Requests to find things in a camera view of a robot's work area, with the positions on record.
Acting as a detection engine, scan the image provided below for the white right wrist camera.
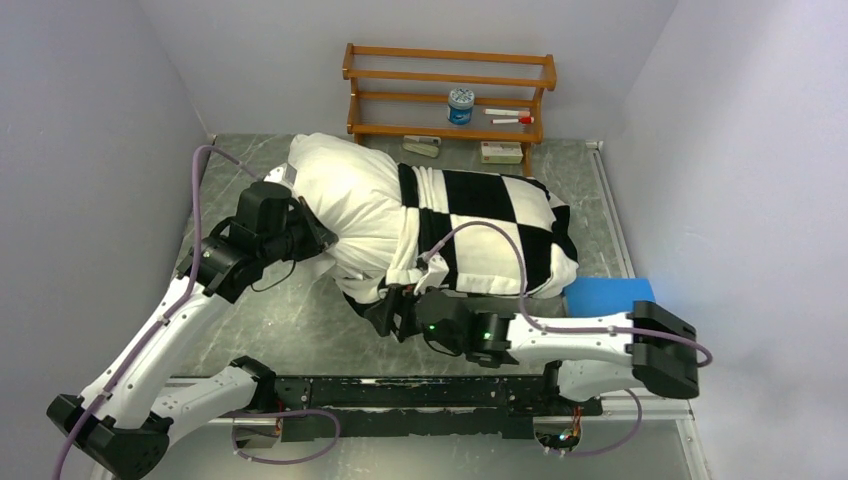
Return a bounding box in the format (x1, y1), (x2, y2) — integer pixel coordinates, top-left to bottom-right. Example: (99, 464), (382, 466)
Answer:
(414, 253), (450, 295)

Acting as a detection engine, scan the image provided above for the small white red box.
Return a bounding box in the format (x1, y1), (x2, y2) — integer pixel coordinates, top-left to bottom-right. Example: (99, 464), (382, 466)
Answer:
(480, 141), (524, 164)

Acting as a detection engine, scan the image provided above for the wooden shelf rack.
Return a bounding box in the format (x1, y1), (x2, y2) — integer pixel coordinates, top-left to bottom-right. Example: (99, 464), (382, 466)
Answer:
(342, 43), (558, 175)

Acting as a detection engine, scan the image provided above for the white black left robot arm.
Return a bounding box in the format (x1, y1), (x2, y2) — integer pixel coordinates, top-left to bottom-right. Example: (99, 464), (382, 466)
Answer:
(47, 181), (337, 479)

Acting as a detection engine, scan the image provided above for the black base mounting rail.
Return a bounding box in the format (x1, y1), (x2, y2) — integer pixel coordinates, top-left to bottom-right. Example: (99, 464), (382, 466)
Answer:
(237, 373), (603, 442)

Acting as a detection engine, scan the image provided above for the black white checkered pillowcase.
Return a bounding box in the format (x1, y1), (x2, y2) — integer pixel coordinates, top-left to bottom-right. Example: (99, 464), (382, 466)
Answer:
(381, 164), (579, 300)

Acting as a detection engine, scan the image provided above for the blue white round jar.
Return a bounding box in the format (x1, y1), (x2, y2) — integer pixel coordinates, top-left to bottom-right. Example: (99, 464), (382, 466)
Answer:
(447, 87), (476, 125)

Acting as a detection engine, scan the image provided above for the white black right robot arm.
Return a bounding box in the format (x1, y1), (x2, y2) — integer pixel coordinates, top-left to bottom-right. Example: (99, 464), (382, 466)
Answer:
(356, 286), (701, 414)

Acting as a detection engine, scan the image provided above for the white marker pen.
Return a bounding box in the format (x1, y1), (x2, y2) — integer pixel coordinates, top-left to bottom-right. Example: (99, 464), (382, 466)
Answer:
(484, 108), (532, 117)

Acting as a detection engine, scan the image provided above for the red capped marker pen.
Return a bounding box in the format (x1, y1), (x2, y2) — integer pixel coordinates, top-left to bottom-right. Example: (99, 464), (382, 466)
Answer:
(490, 116), (535, 125)

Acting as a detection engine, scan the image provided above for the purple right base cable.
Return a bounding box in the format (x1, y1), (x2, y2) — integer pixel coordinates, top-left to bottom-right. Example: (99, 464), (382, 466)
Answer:
(533, 389), (644, 460)

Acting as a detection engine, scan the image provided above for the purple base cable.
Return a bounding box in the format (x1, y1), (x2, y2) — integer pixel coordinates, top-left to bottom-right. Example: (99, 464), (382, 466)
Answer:
(225, 408), (342, 468)
(533, 389), (644, 460)

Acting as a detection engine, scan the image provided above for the blue foam block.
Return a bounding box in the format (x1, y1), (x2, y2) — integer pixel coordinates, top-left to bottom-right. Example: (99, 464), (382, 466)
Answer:
(563, 277), (656, 317)

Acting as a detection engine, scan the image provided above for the white pillow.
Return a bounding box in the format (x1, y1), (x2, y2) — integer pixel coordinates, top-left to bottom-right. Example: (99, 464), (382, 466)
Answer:
(287, 133), (419, 304)

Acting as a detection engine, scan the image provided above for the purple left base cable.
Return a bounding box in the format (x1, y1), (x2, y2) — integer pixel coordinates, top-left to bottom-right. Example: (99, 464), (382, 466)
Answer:
(225, 408), (342, 468)

